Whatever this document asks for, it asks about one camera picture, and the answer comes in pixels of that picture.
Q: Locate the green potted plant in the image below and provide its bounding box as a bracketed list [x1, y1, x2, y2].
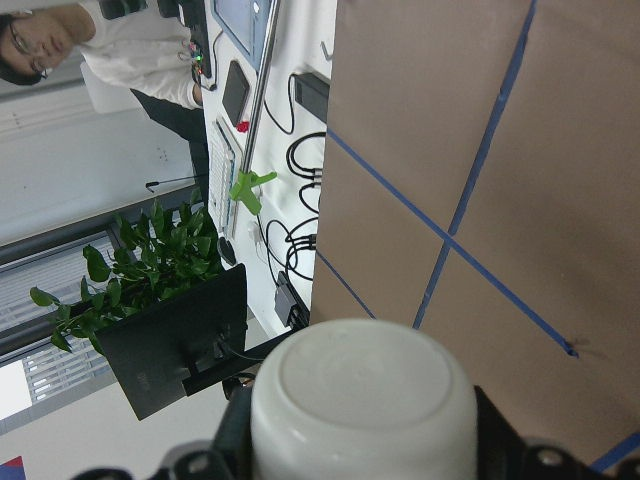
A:
[30, 190, 223, 353]

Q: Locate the computer mouse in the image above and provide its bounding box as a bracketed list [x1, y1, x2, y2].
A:
[216, 237, 237, 266]

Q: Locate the teach pendant tablet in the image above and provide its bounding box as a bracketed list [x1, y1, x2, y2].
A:
[211, 0, 271, 71]

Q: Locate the black monitor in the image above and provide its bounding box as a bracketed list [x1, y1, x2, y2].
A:
[96, 264, 277, 420]

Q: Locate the black device box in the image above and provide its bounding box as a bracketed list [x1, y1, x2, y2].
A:
[274, 271, 310, 330]

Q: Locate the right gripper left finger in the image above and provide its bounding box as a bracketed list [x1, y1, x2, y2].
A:
[69, 384, 254, 480]

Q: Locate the operator in white shirt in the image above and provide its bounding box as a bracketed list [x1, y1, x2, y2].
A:
[1, 1, 208, 196]

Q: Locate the black smartphone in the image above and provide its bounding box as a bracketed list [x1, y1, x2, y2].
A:
[222, 60, 250, 127]

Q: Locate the pale green plastic cup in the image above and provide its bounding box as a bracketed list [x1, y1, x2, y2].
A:
[250, 319, 478, 479]

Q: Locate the green handled reacher grabber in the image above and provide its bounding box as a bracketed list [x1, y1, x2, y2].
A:
[229, 1, 281, 215]

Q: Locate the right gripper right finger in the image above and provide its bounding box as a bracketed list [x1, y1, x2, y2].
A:
[474, 386, 639, 479]

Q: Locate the white keyboard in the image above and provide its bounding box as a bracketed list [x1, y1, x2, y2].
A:
[208, 116, 242, 238]

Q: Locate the black power adapter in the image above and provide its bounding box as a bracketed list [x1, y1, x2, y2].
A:
[294, 72, 330, 123]

